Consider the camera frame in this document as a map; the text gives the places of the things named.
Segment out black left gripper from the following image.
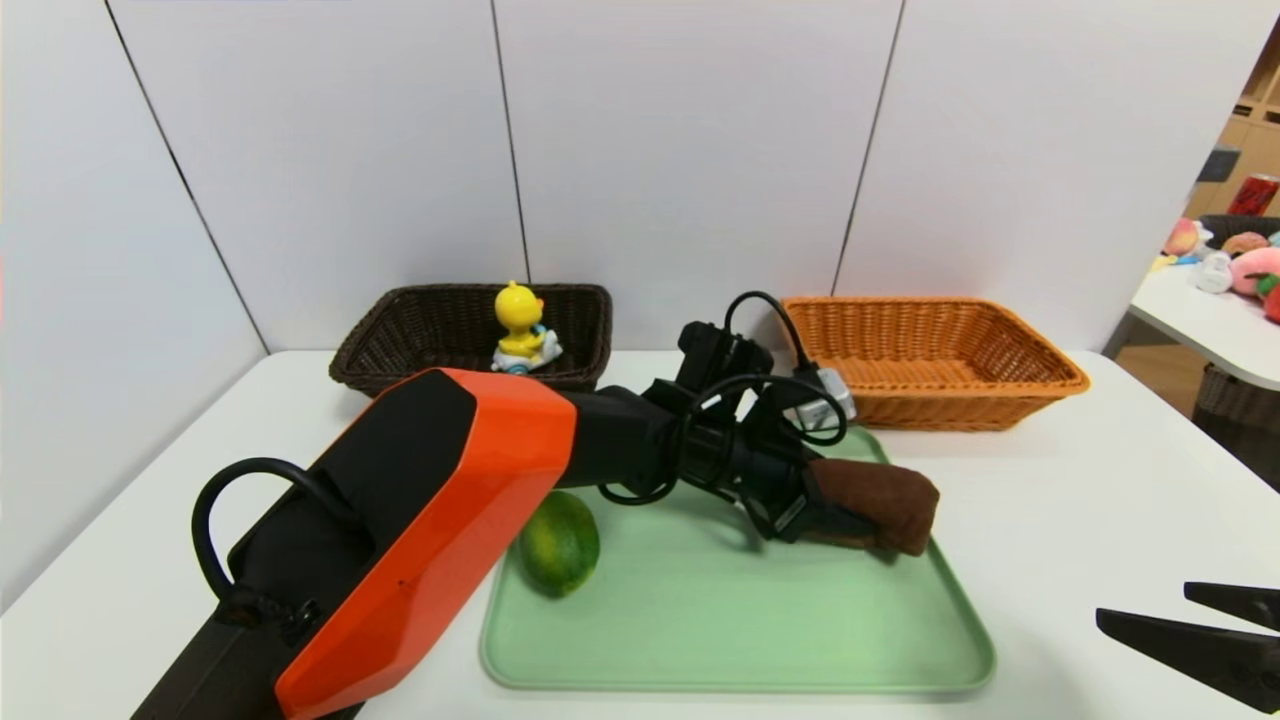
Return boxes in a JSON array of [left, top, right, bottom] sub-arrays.
[[728, 435, 875, 543]]

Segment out brown towel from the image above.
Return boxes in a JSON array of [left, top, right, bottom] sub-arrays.
[[805, 457, 941, 558]]

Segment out green lime fruit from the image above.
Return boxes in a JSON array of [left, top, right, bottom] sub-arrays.
[[520, 490, 602, 599]]

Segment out yellow duck scooter toy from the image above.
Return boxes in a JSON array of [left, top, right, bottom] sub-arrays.
[[490, 281, 563, 377]]

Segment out orange wicker basket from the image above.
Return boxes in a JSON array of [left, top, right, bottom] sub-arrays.
[[777, 296, 1091, 433]]

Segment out dark brown wicker basket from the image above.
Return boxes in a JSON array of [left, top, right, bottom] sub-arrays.
[[329, 283, 614, 399]]

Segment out black storage basket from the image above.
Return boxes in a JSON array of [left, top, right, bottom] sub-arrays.
[[1198, 214, 1280, 253]]

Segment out light green plastic tray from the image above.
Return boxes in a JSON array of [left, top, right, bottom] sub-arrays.
[[480, 425, 997, 694]]

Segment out dark wicker bin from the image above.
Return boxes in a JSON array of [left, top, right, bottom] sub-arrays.
[[1191, 363, 1280, 491]]

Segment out white side table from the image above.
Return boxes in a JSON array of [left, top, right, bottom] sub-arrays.
[[1130, 262, 1280, 393]]

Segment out large pink plush toy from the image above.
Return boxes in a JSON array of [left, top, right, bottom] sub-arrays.
[[1230, 247, 1280, 301]]

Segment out red drink can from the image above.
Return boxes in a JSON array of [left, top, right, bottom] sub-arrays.
[[1226, 174, 1280, 219]]

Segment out wooden shelf unit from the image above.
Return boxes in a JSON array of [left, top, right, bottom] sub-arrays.
[[1184, 20, 1280, 221]]

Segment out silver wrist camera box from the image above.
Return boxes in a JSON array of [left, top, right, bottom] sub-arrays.
[[785, 367, 858, 431]]

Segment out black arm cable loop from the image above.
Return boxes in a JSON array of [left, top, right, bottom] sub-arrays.
[[190, 457, 341, 631]]

